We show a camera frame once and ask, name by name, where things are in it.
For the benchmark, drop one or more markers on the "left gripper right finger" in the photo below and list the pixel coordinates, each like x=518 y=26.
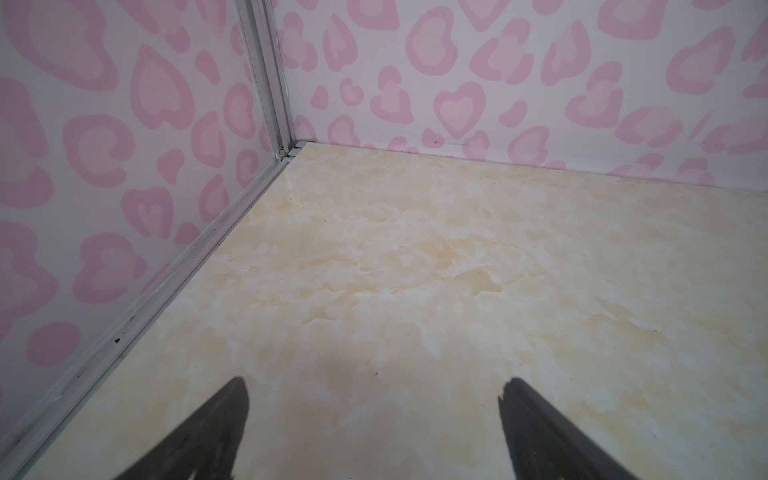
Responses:
x=543 y=444

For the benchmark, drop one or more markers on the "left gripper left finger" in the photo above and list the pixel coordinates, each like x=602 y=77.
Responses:
x=205 y=445

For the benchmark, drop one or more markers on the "aluminium floor edge rail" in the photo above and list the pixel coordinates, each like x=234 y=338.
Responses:
x=20 y=452

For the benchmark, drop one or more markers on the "aluminium left corner post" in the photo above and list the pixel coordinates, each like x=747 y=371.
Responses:
x=260 y=34

